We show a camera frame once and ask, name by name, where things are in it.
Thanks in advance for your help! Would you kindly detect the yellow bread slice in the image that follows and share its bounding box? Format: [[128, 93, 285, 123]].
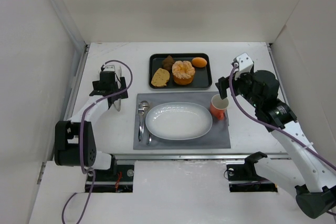
[[151, 68, 170, 88]]

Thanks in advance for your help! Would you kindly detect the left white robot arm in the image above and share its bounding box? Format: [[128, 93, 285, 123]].
[[54, 66, 128, 170]]

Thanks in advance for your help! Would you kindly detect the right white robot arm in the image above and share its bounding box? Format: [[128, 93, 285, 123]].
[[216, 70, 335, 219]]

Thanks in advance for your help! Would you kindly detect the black rectangular tray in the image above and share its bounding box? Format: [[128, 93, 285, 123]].
[[148, 53, 213, 90]]

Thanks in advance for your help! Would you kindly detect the orange mug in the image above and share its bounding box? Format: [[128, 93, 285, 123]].
[[209, 94, 229, 121]]

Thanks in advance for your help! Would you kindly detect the silver fork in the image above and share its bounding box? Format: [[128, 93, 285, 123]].
[[138, 102, 153, 145]]

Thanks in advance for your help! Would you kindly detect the small orange round bun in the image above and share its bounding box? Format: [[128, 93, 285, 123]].
[[191, 57, 207, 68]]

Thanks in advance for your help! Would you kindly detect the silver spoon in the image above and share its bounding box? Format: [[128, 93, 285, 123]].
[[138, 101, 150, 142]]

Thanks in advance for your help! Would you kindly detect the large orange sugared bun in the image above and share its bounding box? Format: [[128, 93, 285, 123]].
[[172, 61, 195, 86]]

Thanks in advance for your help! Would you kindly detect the grey cloth placemat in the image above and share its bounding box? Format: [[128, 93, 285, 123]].
[[133, 92, 231, 150]]

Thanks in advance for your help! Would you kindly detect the brown chocolate pastry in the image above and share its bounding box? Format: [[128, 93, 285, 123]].
[[162, 55, 175, 71]]

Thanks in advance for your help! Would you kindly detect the white oval plate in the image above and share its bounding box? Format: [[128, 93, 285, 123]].
[[145, 102, 213, 141]]

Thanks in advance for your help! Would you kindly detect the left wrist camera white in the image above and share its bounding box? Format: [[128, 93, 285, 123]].
[[100, 63, 122, 78]]

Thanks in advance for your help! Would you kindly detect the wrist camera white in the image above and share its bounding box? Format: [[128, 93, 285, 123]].
[[100, 63, 122, 78], [232, 52, 254, 80]]

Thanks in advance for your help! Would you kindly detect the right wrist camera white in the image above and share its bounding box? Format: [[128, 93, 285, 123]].
[[232, 52, 254, 80]]

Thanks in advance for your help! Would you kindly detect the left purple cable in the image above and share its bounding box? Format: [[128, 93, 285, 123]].
[[61, 60, 133, 224]]

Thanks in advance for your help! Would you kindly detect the purple cable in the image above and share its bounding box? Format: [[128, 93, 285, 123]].
[[229, 62, 336, 216], [61, 60, 133, 224]]

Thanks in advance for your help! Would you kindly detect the aluminium rail frame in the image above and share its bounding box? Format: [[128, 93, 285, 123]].
[[36, 42, 293, 185]]

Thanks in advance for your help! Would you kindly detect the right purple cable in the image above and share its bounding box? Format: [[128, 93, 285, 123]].
[[229, 62, 336, 216]]

